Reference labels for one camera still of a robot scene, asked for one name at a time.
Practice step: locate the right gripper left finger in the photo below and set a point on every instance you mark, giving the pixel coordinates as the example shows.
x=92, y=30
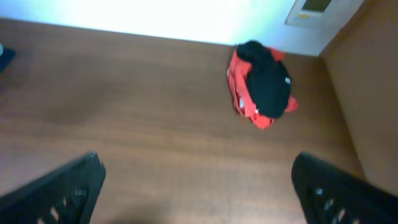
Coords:
x=67, y=194

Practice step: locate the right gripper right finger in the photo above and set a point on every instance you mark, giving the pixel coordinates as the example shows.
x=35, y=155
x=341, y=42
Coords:
x=328, y=194

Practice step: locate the black garment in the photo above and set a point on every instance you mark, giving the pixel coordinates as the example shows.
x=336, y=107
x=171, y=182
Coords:
x=268, y=82

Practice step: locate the navy blue folded garment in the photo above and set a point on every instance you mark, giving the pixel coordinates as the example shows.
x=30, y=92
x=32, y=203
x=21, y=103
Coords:
x=7, y=55

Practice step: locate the red garment under pile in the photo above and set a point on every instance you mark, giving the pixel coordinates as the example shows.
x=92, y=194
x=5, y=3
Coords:
x=236, y=73

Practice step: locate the white wall plate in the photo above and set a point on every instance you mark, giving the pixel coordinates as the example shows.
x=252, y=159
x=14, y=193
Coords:
x=308, y=13

